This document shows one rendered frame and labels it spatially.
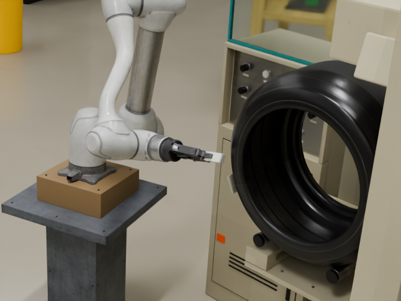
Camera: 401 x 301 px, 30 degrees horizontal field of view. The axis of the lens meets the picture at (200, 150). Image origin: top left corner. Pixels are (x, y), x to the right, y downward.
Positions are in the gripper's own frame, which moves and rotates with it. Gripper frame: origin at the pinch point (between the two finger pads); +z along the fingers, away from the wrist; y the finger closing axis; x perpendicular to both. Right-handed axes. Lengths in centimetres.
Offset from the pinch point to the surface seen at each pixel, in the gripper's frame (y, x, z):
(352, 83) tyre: -6, -26, 46
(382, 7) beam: -46, -29, 73
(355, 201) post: 47, -3, 27
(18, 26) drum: 196, -131, -443
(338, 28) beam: -43, -25, 61
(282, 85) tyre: -12.1, -21.8, 27.0
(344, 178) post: 42.4, -8.9, 22.7
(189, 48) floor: 336, -174, -361
